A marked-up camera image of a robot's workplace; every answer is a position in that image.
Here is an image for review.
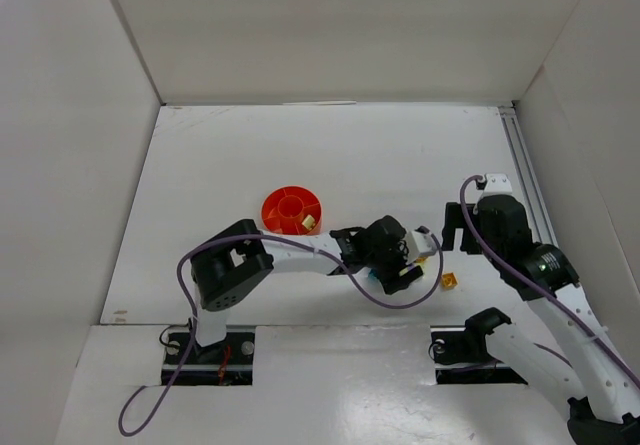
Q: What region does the light green lego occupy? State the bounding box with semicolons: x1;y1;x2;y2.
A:
301;215;316;230

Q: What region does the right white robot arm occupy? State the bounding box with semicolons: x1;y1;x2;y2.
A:
432;194;639;444

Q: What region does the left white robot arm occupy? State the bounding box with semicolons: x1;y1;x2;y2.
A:
189;215;437;349

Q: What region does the yellow small lego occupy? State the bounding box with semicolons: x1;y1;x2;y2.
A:
440;272;458;290

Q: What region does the orange round divided container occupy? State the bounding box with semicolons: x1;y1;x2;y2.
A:
260;186;322;236

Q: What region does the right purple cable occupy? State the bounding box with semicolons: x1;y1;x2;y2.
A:
458;174;640;391

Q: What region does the purple cable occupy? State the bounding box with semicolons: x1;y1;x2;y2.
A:
458;174;640;391
117;225;445;437

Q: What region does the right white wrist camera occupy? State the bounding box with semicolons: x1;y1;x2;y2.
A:
475;173;513;197

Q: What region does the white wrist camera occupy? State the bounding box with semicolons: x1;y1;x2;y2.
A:
475;173;513;197
404;226;439;262

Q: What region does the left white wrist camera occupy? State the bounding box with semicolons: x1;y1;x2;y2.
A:
404;226;439;262

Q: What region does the aluminium rail right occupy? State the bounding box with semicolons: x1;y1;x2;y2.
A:
498;106;558;246

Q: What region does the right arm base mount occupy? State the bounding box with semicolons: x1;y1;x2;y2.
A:
428;307;526;385

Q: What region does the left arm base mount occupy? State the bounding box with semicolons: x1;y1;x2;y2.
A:
158;325;256;387

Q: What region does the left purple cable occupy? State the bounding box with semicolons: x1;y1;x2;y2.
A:
117;225;445;437

